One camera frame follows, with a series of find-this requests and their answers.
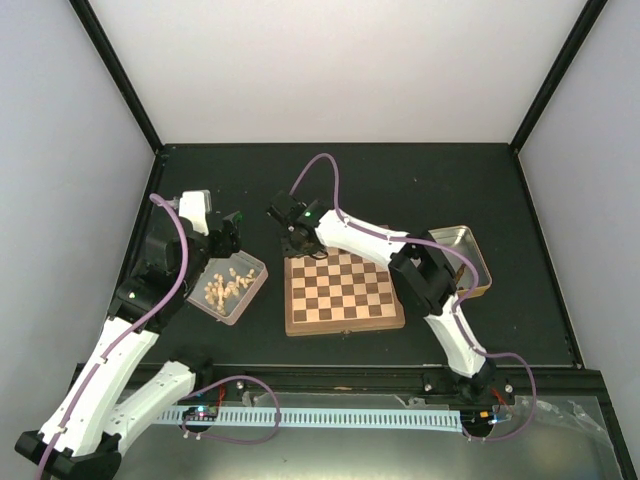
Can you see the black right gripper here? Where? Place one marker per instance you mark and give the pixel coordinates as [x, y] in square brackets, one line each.
[290, 252]

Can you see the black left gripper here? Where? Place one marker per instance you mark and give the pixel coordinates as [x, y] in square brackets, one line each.
[227, 238]

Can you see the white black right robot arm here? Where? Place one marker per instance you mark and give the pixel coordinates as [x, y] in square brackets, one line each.
[421, 274]

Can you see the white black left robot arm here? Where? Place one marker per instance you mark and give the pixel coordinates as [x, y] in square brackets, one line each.
[90, 432]

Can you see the wooden chess board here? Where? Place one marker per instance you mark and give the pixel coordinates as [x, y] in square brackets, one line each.
[338, 293]

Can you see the light wooden chess pieces pile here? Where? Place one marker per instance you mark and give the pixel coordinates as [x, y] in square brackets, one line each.
[229, 296]

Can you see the dark chess pieces pile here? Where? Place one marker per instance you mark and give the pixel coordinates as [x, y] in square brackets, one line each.
[459, 276]

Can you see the left circuit board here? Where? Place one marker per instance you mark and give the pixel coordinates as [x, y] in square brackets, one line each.
[201, 413]

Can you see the circuit board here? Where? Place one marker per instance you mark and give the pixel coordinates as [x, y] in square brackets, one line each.
[484, 417]
[201, 413]

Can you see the right circuit board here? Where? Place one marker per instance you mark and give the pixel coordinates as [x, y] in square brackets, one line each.
[484, 417]

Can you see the pink metal tin tray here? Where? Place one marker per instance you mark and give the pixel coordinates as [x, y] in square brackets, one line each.
[241, 262]

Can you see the gold metal tin tray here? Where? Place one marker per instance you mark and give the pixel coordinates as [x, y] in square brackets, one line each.
[462, 240]

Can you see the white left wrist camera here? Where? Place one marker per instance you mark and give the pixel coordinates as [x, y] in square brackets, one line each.
[194, 206]

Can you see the light blue cable duct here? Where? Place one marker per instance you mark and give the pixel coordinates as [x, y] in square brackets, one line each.
[428, 420]

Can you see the black frame post left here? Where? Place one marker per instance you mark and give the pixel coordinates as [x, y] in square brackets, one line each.
[103, 46]

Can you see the black frame post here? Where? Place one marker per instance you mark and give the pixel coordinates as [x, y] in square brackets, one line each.
[103, 46]
[578, 34]

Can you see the black mounting rail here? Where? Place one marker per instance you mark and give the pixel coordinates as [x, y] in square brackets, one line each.
[438, 384]

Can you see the black frame post right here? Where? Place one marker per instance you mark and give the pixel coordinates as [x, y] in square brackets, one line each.
[578, 34]

